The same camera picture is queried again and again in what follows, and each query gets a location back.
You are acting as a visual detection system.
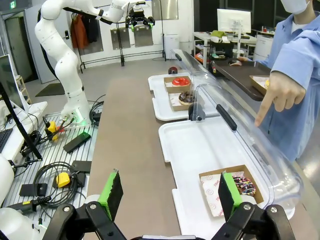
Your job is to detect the wooden shelf unit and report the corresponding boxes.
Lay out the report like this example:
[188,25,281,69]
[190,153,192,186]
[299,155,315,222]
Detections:
[14,75,33,106]

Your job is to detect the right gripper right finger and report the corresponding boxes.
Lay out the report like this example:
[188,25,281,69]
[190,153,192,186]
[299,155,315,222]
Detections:
[212,171,297,240]

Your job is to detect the hanging black jacket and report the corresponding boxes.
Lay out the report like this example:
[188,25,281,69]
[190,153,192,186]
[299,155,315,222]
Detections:
[84,14,99,44]

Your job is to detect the green fabric bag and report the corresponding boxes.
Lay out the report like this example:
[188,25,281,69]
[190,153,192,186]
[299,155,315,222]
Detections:
[210,29,228,39]

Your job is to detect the black cable bundle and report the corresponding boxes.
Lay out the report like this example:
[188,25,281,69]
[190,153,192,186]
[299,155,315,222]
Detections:
[88,94,105,126]

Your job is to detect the person's left forearm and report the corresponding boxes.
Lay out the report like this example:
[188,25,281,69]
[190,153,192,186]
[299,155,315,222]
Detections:
[270,37,320,91]

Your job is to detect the person in blue shirt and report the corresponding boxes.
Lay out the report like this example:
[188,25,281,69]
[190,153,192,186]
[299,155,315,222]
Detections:
[251,0,320,162]

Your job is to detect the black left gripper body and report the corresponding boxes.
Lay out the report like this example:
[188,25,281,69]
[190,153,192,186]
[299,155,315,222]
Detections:
[127,9,150,26]

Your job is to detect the brown cardboard donut box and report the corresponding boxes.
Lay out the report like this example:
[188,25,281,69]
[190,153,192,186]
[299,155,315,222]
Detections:
[198,163,265,219]
[168,91,199,112]
[163,75,193,94]
[249,74,272,97]

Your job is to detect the black flat plate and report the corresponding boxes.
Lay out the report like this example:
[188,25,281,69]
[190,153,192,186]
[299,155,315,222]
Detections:
[70,160,93,174]

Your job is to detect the white printed paper liner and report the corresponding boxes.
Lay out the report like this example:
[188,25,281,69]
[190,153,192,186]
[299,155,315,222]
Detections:
[252,76,270,89]
[200,170,251,219]
[169,93,184,106]

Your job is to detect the dark floor mat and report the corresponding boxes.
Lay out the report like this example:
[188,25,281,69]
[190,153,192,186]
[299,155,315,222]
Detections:
[34,82,65,98]

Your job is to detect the white computer monitor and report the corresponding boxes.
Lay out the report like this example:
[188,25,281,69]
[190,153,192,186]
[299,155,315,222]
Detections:
[216,8,252,54]

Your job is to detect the white office desk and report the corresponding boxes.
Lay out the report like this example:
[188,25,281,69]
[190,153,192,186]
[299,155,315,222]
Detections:
[192,30,259,64]

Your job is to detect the black tripod pole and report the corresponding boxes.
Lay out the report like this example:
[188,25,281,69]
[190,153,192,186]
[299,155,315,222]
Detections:
[0,81,44,162]

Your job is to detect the long black flat box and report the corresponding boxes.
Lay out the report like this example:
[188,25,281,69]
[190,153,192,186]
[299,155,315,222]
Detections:
[62,131,92,154]

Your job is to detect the small black box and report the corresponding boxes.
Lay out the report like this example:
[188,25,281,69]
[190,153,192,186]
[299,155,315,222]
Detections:
[72,172,87,188]

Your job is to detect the steel wall plate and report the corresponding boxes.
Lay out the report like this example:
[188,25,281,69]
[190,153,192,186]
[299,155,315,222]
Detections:
[110,26,131,51]
[133,24,154,48]

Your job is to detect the chocolate glazed donut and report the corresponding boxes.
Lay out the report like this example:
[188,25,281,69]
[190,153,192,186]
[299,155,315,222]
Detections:
[177,91,197,106]

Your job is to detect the dark brown serving tray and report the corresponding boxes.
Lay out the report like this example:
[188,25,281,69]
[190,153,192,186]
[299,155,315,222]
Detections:
[211,59,273,102]

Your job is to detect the person's left hand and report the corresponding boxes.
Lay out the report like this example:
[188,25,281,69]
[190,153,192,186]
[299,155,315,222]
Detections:
[254,70,307,128]

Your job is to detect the aluminium mounting plate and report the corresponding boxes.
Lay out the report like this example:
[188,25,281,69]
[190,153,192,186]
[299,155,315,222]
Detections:
[0,111,102,240]

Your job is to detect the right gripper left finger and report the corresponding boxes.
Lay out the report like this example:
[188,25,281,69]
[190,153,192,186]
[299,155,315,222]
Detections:
[46,168,129,240]

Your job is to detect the person's right hand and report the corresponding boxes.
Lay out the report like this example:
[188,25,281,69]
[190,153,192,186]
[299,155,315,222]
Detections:
[228,56,254,68]

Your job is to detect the clear plastic tray lid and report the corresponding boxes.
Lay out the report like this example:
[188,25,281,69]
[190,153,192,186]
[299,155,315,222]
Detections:
[167,48,221,121]
[192,83,305,214]

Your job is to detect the red glazed donut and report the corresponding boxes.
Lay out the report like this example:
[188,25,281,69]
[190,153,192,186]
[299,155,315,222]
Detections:
[171,77,192,88]

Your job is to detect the white display tray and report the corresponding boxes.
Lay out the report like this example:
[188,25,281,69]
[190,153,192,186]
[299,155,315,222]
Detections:
[147,74,221,123]
[158,116,297,237]

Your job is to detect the dark desktop monitor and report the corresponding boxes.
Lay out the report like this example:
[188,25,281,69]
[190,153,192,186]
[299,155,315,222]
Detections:
[0,54,26,112]

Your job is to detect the coiled black cable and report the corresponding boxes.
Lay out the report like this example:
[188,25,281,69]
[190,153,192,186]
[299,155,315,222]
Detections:
[32,161,80,209]

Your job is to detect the white air purifier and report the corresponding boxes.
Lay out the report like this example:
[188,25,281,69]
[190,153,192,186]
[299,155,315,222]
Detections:
[163,34,180,61]

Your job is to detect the white storage cabinet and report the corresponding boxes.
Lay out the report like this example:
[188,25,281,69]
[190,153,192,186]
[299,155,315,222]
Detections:
[254,34,275,63]

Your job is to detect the black plate with screw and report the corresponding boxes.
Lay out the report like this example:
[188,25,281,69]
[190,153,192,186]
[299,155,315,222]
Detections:
[19,182,49,197]

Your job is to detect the hanging orange jacket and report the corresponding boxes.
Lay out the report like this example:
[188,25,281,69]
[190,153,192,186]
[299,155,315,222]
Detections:
[70,13,90,50]

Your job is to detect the black clothes rack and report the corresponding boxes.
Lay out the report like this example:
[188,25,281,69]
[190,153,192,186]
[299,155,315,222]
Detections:
[70,9,126,74]

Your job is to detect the chocolate sprinkled donut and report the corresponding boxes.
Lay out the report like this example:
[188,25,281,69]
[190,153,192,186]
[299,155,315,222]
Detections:
[231,175,258,197]

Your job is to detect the person's right forearm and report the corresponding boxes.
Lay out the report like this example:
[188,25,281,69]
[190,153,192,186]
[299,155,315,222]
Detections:
[250,56,274,70]

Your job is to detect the yellow emergency stop button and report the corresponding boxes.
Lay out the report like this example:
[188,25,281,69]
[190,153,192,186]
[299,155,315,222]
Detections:
[55,172,72,189]
[46,121,60,142]

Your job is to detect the white face mask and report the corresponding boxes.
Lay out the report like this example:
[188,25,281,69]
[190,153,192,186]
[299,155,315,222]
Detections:
[279,0,315,15]

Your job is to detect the black keyboard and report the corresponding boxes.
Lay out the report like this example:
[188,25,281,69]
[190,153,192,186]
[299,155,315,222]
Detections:
[0,128,14,154]

